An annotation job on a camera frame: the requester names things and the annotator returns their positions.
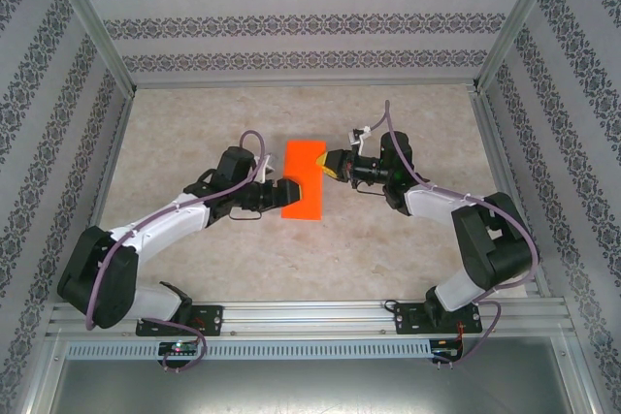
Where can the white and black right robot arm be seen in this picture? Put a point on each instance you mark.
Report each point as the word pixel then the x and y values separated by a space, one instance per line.
pixel 485 239

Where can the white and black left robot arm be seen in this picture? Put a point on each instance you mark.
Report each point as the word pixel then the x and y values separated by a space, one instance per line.
pixel 123 283

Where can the grey metal sheet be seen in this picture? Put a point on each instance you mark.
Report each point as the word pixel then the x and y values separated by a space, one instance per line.
pixel 310 387

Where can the circuit board with green light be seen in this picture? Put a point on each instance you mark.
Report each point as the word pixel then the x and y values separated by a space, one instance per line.
pixel 179 348

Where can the small circuit board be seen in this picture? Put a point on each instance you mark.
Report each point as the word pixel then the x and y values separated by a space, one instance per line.
pixel 446 351

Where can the aluminium frame crossbar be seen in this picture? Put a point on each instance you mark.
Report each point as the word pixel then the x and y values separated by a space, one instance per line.
pixel 301 83

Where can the aluminium side rail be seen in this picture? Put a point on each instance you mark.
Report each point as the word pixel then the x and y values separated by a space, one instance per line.
pixel 500 167
pixel 103 191

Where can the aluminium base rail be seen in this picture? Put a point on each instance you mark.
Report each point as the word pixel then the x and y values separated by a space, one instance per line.
pixel 301 317

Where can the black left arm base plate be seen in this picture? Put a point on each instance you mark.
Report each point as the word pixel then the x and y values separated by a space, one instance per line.
pixel 213 322

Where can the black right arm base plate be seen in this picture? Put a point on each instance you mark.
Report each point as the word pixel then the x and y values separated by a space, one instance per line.
pixel 402 319

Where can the aluminium frame post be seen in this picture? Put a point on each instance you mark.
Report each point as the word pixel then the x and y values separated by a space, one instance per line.
pixel 519 21
pixel 92 21

